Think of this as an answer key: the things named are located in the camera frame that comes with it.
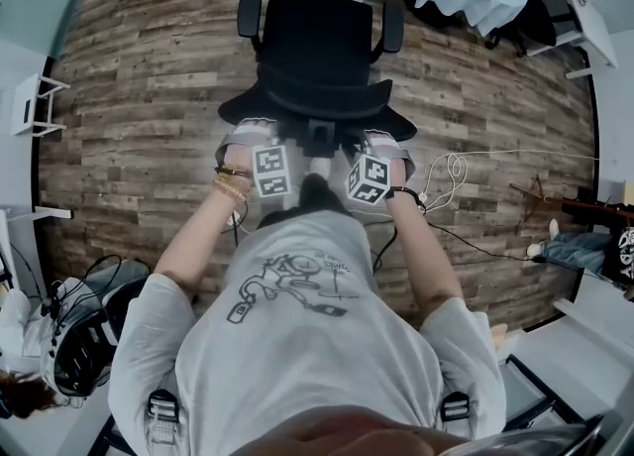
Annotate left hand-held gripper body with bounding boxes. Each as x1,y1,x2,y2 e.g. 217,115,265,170
215,117,292,200

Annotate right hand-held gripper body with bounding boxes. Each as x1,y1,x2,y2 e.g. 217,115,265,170
344,128,417,207

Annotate black office chair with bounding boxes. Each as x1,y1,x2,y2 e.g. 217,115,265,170
217,0,418,158
483,0,583,59

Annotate person's left forearm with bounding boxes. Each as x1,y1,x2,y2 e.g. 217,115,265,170
152,144,253,304

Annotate person's right forearm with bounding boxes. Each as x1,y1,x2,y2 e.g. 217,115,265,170
383,188,467,331

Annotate black wrist band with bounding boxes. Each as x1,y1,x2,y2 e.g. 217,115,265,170
384,185,428,213

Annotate person's white shoe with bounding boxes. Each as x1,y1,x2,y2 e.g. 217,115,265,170
308,155,334,178

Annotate person's black trousers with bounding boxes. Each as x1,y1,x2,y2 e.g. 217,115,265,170
258,172,356,227

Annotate person's grey printed t-shirt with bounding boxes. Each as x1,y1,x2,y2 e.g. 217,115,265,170
107,209,508,456

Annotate wooden stick stand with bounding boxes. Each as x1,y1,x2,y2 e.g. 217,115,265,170
508,173,634,221

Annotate black round stool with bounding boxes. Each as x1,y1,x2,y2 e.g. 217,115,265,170
100,275,151,347

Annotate person's face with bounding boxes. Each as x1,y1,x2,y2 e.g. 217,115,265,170
250,403,476,456

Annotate person's eyeglasses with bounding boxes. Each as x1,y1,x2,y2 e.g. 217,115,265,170
460,411,625,456

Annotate golden beaded bracelets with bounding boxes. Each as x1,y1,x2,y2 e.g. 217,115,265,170
212,163,252,206

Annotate left hand-held gripper cable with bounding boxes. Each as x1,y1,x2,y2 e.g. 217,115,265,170
219,199,250,248

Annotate hand-held gripper cable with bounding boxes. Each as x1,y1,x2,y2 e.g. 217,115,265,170
219,199,250,248
370,224,400,273

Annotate right hand-held gripper cable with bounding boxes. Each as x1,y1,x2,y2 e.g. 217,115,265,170
370,224,400,273

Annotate white cord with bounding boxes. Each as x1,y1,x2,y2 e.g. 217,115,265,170
419,148,599,216

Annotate black floor cable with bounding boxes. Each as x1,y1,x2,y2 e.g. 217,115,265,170
424,219,547,266

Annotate black strap buckle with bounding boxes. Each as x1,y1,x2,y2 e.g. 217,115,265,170
439,391,471,423
147,388,179,445

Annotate white device with cables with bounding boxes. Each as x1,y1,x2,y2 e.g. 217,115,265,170
41,254,125,399

